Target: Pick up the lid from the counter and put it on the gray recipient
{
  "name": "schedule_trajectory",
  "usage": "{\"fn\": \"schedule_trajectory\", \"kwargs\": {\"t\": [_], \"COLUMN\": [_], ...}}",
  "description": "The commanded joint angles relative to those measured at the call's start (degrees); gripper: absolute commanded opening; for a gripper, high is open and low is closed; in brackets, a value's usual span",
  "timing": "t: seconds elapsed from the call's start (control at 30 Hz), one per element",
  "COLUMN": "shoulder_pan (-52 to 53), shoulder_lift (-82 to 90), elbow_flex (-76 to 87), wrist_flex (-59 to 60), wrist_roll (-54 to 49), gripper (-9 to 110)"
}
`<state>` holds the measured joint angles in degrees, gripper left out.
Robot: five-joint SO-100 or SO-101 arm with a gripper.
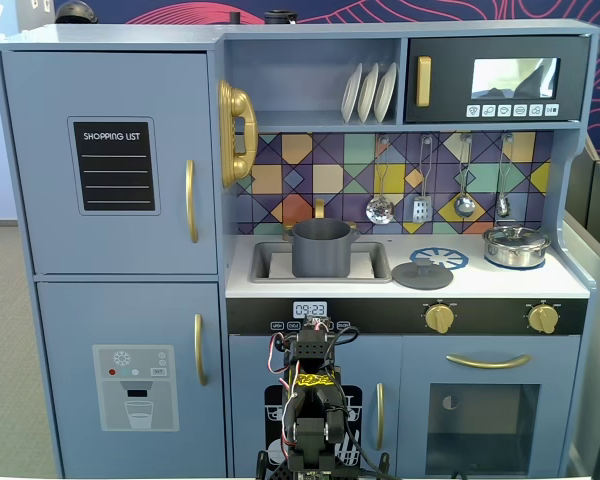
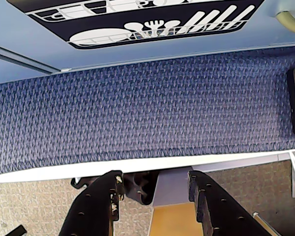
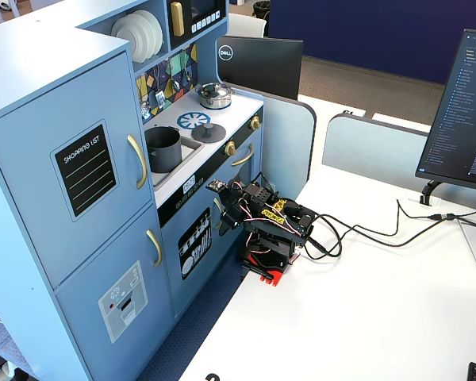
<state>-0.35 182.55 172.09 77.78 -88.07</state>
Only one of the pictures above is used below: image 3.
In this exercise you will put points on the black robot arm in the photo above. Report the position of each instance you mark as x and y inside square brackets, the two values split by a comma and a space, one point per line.
[277, 238]

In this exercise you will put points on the monitor with lit screen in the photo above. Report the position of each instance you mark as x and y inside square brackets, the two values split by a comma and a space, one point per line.
[460, 119]

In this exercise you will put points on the gold stove knob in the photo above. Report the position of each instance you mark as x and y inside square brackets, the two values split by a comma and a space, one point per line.
[230, 148]
[255, 123]

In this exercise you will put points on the blue dishwasher door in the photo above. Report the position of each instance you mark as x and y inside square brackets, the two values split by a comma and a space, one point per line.
[190, 285]

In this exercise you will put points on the gray toy cooking pot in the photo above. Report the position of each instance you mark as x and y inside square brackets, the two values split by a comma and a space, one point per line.
[164, 155]

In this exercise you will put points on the blue fridge door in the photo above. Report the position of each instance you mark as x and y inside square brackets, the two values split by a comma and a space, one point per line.
[31, 158]

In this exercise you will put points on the steel slotted spatula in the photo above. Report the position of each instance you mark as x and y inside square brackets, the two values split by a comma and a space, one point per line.
[160, 99]

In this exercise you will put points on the white toy plate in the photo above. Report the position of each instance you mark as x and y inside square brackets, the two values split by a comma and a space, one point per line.
[127, 39]
[148, 33]
[158, 29]

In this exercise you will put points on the small steel spoon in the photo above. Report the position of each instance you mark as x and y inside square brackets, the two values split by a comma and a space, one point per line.
[187, 76]

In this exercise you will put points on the red robot base clamp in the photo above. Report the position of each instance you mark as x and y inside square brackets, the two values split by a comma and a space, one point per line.
[273, 275]

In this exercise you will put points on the steel ladle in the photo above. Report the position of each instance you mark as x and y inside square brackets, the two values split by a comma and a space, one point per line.
[176, 86]

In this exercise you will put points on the steel skimmer spoon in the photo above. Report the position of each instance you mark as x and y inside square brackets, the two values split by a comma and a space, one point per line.
[145, 110]

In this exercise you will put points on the black waste bin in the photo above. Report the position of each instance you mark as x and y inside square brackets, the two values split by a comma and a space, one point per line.
[261, 8]

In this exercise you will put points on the small wrist camera board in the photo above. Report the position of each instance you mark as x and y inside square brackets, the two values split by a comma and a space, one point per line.
[216, 185]

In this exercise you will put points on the white chair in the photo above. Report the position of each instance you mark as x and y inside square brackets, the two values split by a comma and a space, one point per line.
[246, 25]

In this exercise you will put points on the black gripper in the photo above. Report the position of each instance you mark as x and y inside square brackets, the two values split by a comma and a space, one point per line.
[228, 217]

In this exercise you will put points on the black Dell monitor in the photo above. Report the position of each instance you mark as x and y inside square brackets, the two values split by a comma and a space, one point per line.
[262, 63]

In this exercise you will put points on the gray toy sink basin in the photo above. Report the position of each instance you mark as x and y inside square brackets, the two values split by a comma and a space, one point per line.
[190, 152]

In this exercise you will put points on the black shopping list board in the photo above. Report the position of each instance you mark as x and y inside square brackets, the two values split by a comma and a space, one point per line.
[85, 170]

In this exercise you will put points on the black round object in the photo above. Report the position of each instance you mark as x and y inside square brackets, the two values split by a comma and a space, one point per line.
[212, 377]

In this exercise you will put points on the shiny steel pot with lid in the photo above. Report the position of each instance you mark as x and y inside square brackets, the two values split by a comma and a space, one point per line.
[214, 99]

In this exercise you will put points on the blue toy play kitchen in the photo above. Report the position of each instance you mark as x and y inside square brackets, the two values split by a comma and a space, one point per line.
[24, 47]

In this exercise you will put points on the light blue desk divider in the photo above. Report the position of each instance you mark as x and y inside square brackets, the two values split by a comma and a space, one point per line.
[285, 143]
[373, 151]

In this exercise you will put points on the gray round pot lid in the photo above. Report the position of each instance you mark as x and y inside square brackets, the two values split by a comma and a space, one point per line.
[208, 134]

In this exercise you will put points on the blue freezer door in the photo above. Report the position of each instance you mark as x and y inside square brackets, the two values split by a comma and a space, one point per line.
[103, 270]

